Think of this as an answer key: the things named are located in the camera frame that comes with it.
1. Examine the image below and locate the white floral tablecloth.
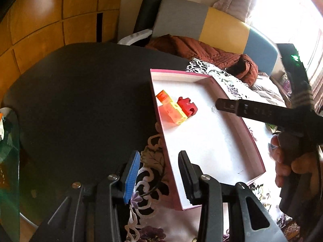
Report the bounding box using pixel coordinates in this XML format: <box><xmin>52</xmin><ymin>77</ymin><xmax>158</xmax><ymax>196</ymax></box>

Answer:
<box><xmin>125</xmin><ymin>58</ymin><xmax>301</xmax><ymax>242</ymax></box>

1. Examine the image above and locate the black rolled mat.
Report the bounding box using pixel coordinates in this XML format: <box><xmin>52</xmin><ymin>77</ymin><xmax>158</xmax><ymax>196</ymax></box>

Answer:
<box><xmin>133</xmin><ymin>0</ymin><xmax>166</xmax><ymax>34</ymax></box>

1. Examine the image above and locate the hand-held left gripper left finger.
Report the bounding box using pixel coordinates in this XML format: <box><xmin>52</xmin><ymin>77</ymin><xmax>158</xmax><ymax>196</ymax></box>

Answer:
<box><xmin>30</xmin><ymin>150</ymin><xmax>141</xmax><ymax>242</ymax></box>

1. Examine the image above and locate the yellow translucent block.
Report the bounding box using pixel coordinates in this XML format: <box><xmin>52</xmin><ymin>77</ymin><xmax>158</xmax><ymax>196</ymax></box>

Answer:
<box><xmin>169</xmin><ymin>100</ymin><xmax>188</xmax><ymax>126</ymax></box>

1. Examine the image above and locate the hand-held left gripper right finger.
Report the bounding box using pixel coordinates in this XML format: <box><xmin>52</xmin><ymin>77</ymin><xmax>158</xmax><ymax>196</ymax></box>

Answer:
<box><xmin>178</xmin><ymin>150</ymin><xmax>288</xmax><ymax>242</ymax></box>

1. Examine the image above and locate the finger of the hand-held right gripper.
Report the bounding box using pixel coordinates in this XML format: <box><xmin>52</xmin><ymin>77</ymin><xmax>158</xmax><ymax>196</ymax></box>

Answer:
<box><xmin>216</xmin><ymin>98</ymin><xmax>280</xmax><ymax>128</ymax></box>

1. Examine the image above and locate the purple patterned box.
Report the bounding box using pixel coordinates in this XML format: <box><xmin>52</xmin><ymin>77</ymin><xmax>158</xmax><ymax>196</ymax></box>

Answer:
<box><xmin>280</xmin><ymin>73</ymin><xmax>291</xmax><ymax>91</ymax></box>

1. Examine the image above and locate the greyish purple duvet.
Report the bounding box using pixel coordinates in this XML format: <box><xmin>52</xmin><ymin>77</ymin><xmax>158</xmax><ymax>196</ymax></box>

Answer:
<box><xmin>250</xmin><ymin>72</ymin><xmax>288</xmax><ymax>106</ymax></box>

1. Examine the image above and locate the white orange snack packet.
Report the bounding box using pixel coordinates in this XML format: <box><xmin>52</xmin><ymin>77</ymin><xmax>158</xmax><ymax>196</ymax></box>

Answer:
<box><xmin>0</xmin><ymin>112</ymin><xmax>7</xmax><ymax>140</ymax></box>

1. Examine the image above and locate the beige curtain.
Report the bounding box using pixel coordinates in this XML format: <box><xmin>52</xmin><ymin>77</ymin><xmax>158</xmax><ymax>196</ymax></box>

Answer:
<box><xmin>309</xmin><ymin>29</ymin><xmax>323</xmax><ymax>111</ymax></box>
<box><xmin>212</xmin><ymin>0</ymin><xmax>260</xmax><ymax>22</ymax></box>

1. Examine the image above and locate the person's right hand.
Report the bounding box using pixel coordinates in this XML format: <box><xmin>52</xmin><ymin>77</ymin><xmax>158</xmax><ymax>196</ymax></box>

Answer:
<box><xmin>270</xmin><ymin>132</ymin><xmax>320</xmax><ymax>189</ymax></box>

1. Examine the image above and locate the bright window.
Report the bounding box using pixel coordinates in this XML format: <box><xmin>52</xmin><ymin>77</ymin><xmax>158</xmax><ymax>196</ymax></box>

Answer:
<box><xmin>249</xmin><ymin>0</ymin><xmax>323</xmax><ymax>63</ymax></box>

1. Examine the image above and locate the white patterned cloth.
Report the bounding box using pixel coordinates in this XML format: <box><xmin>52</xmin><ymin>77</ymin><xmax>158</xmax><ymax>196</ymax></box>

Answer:
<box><xmin>117</xmin><ymin>29</ymin><xmax>153</xmax><ymax>46</ymax></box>

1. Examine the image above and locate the wooden wardrobe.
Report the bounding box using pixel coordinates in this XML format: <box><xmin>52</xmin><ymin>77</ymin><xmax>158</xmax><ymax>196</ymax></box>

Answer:
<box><xmin>0</xmin><ymin>0</ymin><xmax>125</xmax><ymax>104</ymax></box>

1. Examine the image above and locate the green glass side table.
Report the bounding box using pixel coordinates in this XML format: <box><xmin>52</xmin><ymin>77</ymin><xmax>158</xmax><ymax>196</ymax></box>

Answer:
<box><xmin>0</xmin><ymin>107</ymin><xmax>33</xmax><ymax>242</ymax></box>

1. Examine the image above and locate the red puzzle block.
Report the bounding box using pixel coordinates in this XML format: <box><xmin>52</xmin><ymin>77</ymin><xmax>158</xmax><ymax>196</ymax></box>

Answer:
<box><xmin>177</xmin><ymin>96</ymin><xmax>198</xmax><ymax>116</ymax></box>

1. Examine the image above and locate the rust-brown jacket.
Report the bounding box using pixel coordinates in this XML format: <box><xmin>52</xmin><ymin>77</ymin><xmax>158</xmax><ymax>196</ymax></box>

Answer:
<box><xmin>145</xmin><ymin>34</ymin><xmax>259</xmax><ymax>86</ymax></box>

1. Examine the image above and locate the grey yellow blue headboard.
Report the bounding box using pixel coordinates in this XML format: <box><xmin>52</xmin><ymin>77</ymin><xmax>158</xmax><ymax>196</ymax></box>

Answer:
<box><xmin>151</xmin><ymin>0</ymin><xmax>279</xmax><ymax>76</ymax></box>

